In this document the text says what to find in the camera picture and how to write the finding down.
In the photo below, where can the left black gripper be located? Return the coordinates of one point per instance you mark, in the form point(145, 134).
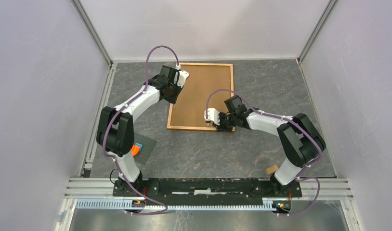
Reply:
point(173, 99)

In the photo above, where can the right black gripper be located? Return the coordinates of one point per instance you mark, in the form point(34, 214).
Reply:
point(220, 127)

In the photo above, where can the wooden picture frame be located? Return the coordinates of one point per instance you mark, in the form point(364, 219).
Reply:
point(205, 78)

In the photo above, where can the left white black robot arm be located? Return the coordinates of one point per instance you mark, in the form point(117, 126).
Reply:
point(115, 133)

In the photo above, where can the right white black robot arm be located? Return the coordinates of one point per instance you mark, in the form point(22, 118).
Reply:
point(301, 141)

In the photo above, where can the grey building baseplate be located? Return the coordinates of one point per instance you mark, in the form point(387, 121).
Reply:
point(146, 145)

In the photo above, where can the small cardboard block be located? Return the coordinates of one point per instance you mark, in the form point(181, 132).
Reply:
point(272, 169)

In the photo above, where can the orange curved toy brick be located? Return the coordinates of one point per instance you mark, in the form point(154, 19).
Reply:
point(135, 150)

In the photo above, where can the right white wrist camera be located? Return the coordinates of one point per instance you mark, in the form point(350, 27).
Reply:
point(211, 116)

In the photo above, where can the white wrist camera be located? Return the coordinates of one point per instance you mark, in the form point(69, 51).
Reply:
point(211, 116)
point(181, 77)

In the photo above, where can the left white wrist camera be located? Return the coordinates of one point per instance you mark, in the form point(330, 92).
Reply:
point(181, 77)

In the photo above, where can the slotted cable duct rail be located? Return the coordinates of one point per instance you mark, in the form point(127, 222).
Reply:
point(127, 204)

